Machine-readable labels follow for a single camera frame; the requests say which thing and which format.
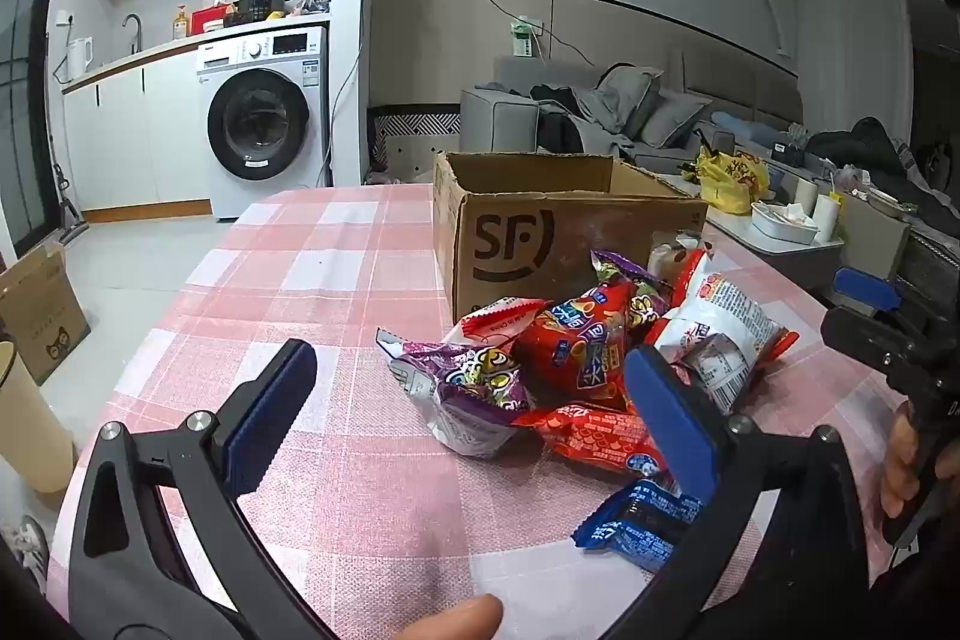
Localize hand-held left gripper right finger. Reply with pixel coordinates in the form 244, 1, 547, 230
607, 346, 871, 640

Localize brown cardboard box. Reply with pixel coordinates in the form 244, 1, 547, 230
433, 151, 710, 324

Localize white coffee table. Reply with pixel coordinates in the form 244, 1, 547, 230
660, 171, 848, 292

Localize yellow plastic bag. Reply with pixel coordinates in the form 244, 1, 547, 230
694, 149, 772, 214

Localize white and red snack packet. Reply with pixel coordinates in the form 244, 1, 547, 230
652, 250, 800, 416

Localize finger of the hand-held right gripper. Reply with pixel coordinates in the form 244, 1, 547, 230
834, 267, 912, 319
820, 305, 912, 386

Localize white washing machine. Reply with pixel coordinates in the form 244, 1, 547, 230
196, 26, 331, 220

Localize white base cabinet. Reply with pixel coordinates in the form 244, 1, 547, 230
62, 56, 215, 214

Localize printed cardboard box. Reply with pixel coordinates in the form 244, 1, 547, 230
0, 246, 91, 386

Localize brown snack packet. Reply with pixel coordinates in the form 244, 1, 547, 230
649, 231, 713, 281

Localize large purple snack packet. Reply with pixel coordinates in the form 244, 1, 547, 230
375, 329, 533, 459

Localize grey sofa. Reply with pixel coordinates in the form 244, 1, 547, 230
459, 56, 796, 169

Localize blue snack packet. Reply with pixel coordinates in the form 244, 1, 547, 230
571, 479, 706, 573

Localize white paper roll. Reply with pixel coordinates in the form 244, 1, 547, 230
814, 194, 841, 244

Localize grey pillow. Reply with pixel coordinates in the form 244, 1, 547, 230
641, 89, 713, 150
596, 64, 665, 139

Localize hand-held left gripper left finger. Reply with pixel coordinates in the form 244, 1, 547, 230
67, 340, 331, 640

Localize black clothes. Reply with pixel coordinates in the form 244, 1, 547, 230
532, 85, 601, 154

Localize person's left hand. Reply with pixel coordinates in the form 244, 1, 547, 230
403, 593, 503, 640

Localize pink checked tablecloth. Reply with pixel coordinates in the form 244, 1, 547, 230
45, 182, 908, 640

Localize black jacket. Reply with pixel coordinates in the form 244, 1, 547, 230
806, 116, 960, 221

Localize small purple snack packet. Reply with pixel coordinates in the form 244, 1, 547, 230
589, 248, 676, 326

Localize puffy red snack packet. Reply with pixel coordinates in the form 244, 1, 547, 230
510, 280, 661, 412

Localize white tray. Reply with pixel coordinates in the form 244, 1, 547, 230
750, 201, 822, 245

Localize red box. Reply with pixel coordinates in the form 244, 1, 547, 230
191, 5, 239, 36

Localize grey mop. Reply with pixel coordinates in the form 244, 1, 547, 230
49, 115, 89, 240

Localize person's right hand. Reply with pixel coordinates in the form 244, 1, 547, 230
879, 406, 932, 521

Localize white kettle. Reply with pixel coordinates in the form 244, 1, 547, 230
66, 37, 95, 80

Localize white packet with red edges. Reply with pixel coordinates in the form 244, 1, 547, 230
450, 297, 556, 348

